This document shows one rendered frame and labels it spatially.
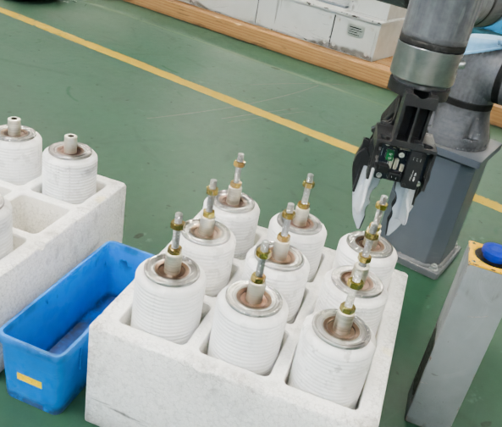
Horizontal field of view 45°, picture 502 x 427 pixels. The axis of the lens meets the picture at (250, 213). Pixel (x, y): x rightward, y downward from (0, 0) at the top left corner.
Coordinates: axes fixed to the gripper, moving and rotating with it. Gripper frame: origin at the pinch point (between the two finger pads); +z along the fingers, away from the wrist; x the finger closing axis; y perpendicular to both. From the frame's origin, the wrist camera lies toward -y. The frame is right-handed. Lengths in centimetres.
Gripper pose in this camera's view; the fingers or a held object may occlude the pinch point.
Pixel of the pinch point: (375, 219)
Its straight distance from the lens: 83.6
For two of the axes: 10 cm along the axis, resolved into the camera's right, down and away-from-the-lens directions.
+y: -1.7, 4.5, -8.8
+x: 9.7, 2.3, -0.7
